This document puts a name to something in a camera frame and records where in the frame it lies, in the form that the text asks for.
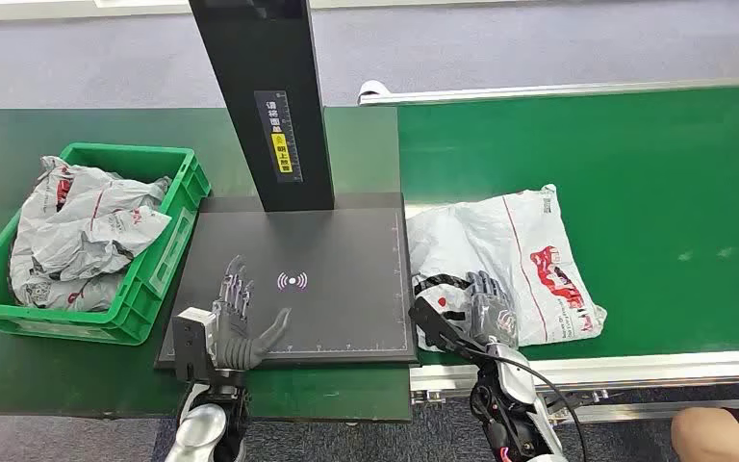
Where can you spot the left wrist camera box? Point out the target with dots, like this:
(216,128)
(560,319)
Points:
(190,341)

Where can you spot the black scanner base platform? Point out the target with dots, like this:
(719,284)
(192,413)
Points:
(344,268)

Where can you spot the black and yellow ruler label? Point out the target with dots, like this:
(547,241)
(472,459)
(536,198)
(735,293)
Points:
(279,137)

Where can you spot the green conveyor belt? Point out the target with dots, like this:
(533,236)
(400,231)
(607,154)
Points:
(650,191)

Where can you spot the aluminium conveyor side rail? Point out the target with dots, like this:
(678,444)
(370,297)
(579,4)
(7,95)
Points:
(535,92)
(663,370)

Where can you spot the green plastic crate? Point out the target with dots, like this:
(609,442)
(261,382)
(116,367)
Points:
(153,280)

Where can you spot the white poly mailer red print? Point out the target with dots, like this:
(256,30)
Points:
(510,242)

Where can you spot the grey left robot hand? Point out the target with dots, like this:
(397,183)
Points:
(232,331)

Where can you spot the black scanner column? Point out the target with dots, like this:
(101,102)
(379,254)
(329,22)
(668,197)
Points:
(261,64)

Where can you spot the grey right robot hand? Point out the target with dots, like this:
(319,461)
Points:
(490,315)

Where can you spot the crumpled grey poly mailer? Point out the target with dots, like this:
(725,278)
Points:
(89,185)
(57,293)
(95,239)

